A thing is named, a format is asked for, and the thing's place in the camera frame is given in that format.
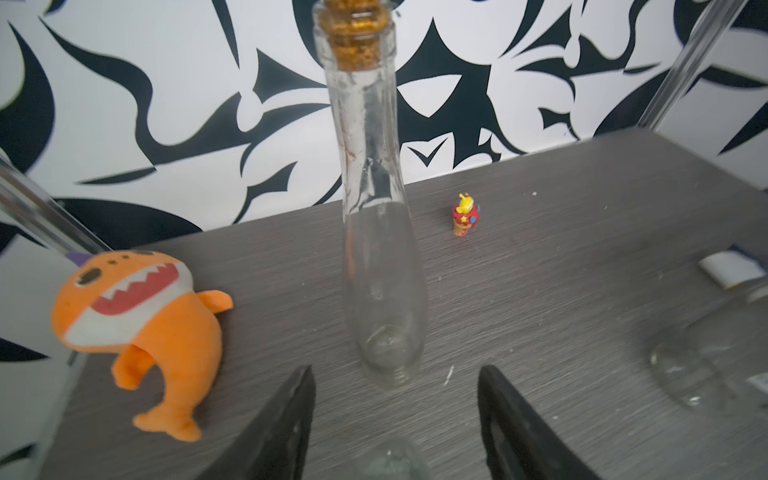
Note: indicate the clear glass bottle with cork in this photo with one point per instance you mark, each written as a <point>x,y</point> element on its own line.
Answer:
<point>383,282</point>

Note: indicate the yellow blue bottle label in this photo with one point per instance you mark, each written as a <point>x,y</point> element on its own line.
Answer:
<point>732,267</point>

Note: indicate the small clear bottle with cork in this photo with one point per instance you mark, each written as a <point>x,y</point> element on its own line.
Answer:
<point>396,458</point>

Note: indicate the orange shark plush toy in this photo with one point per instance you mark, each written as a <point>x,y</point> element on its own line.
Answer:
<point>142,307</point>

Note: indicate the tall clear bottle yellow label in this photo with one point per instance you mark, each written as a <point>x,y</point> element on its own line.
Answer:
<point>717,365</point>

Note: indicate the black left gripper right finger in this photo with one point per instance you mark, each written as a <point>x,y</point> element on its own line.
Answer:
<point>518,442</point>

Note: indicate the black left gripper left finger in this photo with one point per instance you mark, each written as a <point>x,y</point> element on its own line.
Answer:
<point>274,444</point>

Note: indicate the small red yellow toy figure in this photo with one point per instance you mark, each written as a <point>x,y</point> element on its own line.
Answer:
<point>465,215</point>

